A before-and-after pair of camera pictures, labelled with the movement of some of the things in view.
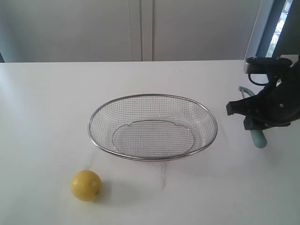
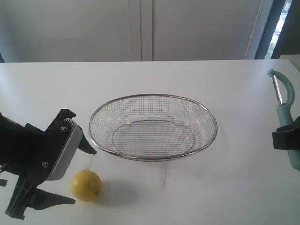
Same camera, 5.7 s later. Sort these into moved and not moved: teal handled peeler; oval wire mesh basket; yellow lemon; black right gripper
Moved: teal handled peeler; black right gripper
Not moved: oval wire mesh basket; yellow lemon
